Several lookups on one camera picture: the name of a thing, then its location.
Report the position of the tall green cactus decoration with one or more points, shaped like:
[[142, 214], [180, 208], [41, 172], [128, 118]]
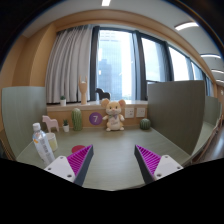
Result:
[[77, 119]]

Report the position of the plush mouse toy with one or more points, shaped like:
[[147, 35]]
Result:
[[113, 116]]

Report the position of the purple round number sign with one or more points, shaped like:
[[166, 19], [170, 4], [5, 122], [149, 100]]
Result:
[[95, 118]]

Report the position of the green desk partition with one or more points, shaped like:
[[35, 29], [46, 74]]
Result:
[[176, 110], [22, 106]]

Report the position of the left green desk partition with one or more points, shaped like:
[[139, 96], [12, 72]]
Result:
[[22, 106]]

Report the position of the small potted plant on desk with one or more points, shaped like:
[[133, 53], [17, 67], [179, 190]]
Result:
[[65, 125]]

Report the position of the white wall socket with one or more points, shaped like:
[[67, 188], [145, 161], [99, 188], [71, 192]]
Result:
[[140, 113], [129, 112]]

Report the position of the right green desk partition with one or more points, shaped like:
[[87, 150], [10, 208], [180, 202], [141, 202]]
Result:
[[176, 110]]

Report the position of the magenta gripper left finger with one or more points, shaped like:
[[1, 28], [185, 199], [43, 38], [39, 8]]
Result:
[[74, 167]]

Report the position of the wooden hand sculpture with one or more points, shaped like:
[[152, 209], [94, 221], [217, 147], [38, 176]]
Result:
[[83, 85]]

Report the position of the pale yellow paper cup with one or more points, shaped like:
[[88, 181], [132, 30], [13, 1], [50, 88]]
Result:
[[52, 141]]

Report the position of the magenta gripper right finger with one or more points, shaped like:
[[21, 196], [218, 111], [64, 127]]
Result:
[[154, 167]]

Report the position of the small potted plant on sill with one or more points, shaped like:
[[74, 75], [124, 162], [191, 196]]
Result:
[[63, 101]]

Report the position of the red round coaster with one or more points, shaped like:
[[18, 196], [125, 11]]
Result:
[[77, 148]]

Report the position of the white wall socket right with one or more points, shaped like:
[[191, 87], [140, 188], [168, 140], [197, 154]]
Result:
[[140, 113]]

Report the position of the white wall socket left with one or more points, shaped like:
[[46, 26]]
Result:
[[129, 112]]

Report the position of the small round green cactus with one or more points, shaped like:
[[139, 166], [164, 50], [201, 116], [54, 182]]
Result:
[[145, 124]]

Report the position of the pink wooden horse figurine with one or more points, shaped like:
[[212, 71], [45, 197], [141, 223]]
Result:
[[51, 123]]

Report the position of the white grey curtain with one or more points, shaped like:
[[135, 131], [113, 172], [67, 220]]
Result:
[[69, 63]]

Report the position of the black horse figurine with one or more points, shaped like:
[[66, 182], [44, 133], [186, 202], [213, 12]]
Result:
[[102, 94]]

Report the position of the clear plastic water bottle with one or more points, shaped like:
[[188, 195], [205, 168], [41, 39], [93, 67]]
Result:
[[42, 145]]

